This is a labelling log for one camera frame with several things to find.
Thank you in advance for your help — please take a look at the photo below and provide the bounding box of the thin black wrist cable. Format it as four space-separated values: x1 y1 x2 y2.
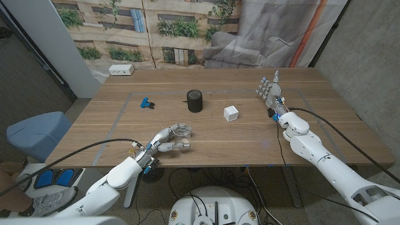
276 120 381 223
133 174 166 225

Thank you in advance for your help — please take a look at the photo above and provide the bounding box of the white robot torso base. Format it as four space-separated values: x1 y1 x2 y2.
167 186 260 225

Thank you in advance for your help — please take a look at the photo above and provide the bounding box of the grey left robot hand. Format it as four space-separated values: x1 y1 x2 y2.
134 123 192 174

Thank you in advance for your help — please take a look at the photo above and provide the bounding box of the printed backdrop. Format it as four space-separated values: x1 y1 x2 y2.
51 0 349 84

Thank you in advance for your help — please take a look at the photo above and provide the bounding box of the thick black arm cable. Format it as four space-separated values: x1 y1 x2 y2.
289 107 400 184
0 138 140 198

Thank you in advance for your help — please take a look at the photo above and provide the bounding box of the clear glass beaker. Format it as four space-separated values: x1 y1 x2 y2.
172 123 193 153

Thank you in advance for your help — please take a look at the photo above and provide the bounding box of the brown trouser leg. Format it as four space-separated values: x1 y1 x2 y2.
0 162 34 213

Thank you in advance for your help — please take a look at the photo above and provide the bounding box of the black round floor base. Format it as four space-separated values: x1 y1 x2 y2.
140 167 166 184

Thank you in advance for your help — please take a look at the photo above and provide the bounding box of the grey floor cable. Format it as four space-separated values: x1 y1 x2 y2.
246 167 284 225

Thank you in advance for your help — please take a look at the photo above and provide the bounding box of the blue black foot pedal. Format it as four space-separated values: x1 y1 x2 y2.
33 167 84 190

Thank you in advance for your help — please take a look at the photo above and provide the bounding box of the black cylindrical speaker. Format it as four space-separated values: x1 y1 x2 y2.
186 89 204 114

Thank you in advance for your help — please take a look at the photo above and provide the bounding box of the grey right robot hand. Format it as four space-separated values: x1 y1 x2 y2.
255 69 290 122

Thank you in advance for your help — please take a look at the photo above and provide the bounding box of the white table leg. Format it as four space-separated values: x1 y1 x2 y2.
123 170 141 209

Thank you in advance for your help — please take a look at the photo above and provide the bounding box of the small white box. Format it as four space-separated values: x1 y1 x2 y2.
223 105 239 123

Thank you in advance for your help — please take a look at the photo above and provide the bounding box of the blue black clamp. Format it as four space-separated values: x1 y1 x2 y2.
140 97 156 110

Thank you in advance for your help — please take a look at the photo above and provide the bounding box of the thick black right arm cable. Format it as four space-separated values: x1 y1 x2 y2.
289 107 400 184

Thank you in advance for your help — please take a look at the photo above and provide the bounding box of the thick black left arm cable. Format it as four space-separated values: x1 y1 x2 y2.
0 138 140 198

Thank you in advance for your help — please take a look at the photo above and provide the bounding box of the grey table leg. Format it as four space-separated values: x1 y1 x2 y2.
282 165 303 209

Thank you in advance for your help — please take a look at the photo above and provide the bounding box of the white power strip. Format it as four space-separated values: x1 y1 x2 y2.
108 64 135 76

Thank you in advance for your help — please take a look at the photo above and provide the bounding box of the blue upholstered stool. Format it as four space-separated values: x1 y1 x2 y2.
6 111 73 163

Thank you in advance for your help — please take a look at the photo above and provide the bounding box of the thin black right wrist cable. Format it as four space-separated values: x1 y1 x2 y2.
276 120 381 223

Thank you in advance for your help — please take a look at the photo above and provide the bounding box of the grey sneaker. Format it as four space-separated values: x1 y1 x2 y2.
31 186 79 218

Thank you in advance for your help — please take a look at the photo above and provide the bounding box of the thin black left wrist cable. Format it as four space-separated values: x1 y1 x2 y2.
133 174 166 225

